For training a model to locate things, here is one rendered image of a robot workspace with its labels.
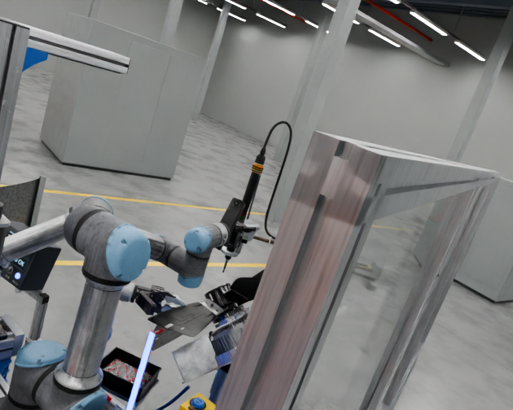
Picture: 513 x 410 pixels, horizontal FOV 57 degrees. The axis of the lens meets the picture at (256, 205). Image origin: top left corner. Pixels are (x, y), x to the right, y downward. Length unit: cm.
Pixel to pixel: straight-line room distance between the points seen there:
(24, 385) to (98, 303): 33
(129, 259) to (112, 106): 692
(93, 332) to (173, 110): 733
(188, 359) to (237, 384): 165
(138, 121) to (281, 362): 791
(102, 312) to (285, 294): 91
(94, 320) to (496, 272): 797
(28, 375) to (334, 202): 118
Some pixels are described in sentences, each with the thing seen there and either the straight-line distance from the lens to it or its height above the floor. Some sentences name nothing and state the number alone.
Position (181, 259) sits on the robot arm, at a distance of 145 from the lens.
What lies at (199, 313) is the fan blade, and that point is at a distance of 187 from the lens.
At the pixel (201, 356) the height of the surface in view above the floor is 101.
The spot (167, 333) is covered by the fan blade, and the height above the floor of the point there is 98.
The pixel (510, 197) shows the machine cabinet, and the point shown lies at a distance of 872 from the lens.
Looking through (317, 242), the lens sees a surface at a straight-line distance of 26.
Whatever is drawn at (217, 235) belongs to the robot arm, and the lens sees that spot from 142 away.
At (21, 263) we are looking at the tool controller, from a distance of 202.
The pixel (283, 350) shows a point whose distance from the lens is 29.
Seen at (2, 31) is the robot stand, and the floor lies 201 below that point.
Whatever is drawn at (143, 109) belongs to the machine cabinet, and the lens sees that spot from 814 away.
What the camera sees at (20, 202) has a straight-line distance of 370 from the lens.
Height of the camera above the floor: 206
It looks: 13 degrees down
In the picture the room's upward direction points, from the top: 19 degrees clockwise
